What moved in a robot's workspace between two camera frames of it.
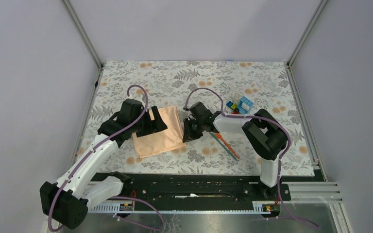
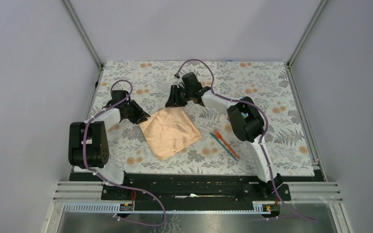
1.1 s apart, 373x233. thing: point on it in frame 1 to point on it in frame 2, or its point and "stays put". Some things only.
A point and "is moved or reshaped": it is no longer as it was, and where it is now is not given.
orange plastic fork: [219, 136] stays put
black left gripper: [154, 125] to [140, 114]
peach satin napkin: [164, 141] is moved or reshaped
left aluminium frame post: [83, 32] stays put
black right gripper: [189, 134] to [173, 100]
